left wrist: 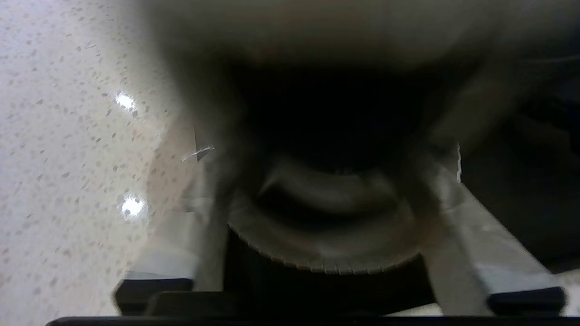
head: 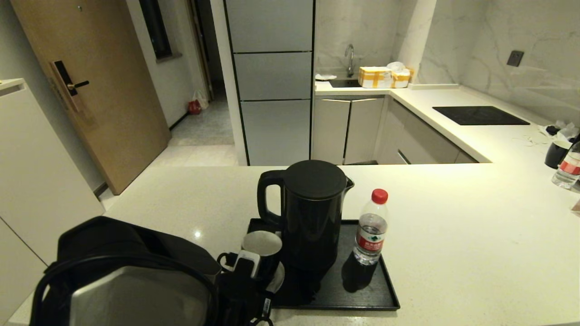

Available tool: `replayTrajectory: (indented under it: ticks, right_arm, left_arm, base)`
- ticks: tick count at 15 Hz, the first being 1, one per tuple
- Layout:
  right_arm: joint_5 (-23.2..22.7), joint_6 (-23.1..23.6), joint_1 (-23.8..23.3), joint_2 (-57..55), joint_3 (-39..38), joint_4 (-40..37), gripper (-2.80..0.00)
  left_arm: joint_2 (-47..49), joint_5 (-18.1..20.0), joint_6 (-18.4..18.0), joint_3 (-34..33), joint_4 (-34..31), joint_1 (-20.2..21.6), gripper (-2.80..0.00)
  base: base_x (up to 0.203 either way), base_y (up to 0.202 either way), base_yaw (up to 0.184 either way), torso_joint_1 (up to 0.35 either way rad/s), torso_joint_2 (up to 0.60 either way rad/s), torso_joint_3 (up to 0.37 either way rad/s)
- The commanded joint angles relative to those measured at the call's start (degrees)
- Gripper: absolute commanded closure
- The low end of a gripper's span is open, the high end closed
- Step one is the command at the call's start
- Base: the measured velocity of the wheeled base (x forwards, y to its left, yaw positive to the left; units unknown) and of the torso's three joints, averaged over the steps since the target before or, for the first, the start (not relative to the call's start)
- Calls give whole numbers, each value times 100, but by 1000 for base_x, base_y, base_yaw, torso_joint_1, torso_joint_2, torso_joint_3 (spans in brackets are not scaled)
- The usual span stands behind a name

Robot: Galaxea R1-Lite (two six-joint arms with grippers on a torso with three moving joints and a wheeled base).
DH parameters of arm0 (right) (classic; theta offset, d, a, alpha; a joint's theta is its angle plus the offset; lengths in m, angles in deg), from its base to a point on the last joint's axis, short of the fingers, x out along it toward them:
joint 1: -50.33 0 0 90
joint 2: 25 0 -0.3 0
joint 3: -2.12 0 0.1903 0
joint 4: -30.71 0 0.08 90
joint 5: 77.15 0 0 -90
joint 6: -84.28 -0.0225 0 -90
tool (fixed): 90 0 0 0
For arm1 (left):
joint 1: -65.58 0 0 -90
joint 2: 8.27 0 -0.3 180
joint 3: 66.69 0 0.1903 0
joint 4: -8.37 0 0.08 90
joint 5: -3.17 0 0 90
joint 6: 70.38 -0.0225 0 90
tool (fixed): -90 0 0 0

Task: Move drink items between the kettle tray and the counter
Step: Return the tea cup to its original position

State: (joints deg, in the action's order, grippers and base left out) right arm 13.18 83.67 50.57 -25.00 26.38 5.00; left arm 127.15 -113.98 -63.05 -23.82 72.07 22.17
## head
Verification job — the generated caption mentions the black mug white rim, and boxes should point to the black mug white rim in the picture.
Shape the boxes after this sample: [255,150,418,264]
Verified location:
[545,140,571,169]

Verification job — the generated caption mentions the tall grey panel cabinet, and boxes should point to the tall grey panel cabinet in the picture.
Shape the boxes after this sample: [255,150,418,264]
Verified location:
[223,0,315,166]

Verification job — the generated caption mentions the black left camera cable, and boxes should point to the black left camera cable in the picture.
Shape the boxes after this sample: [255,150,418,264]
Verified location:
[216,251,238,273]

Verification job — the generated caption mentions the small yellow-taped cardboard box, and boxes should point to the small yellow-taped cardboard box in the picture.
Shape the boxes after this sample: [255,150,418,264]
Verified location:
[391,69,414,88]

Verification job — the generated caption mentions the white round saucer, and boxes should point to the white round saucer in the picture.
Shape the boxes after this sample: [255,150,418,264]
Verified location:
[266,262,285,293]

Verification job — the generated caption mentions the crumpled clear wrappers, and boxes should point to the crumpled clear wrappers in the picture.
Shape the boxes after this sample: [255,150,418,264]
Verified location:
[538,120,580,143]

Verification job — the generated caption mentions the large yellow-taped cardboard box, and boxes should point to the large yellow-taped cardboard box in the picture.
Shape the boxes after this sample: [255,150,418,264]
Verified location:
[358,67,393,89]

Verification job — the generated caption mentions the brown wooden door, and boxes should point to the brown wooden door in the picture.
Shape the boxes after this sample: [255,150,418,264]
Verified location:
[10,0,172,195]

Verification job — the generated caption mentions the black cup white inside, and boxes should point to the black cup white inside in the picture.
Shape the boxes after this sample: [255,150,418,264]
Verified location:
[242,230,283,283]

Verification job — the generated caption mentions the grey sink base cabinet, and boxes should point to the grey sink base cabinet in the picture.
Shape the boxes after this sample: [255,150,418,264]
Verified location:
[313,96,386,165]

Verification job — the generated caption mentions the clear plastic water bottle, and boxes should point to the clear plastic water bottle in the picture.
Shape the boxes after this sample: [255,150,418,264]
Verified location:
[353,189,389,266]
[551,140,580,190]

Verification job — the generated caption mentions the black door lock handle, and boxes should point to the black door lock handle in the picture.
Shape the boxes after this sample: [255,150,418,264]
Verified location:
[50,60,90,113]

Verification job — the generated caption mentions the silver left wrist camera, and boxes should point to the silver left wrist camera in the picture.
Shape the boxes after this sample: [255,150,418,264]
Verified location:
[233,250,261,279]

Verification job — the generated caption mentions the black rectangular serving tray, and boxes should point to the black rectangular serving tray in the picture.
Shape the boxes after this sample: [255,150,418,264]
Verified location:
[247,219,400,311]

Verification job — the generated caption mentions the black electric kettle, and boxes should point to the black electric kettle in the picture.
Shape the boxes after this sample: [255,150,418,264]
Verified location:
[257,160,355,273]

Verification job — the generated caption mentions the grey counter drawer cabinet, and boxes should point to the grey counter drawer cabinet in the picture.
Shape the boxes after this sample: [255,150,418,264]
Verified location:
[376,99,479,165]

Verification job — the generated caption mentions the black induction cooktop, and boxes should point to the black induction cooktop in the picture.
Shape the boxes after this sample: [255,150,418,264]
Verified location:
[433,106,531,126]

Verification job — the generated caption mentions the dark window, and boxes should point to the dark window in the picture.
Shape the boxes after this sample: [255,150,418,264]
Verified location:
[139,0,174,61]

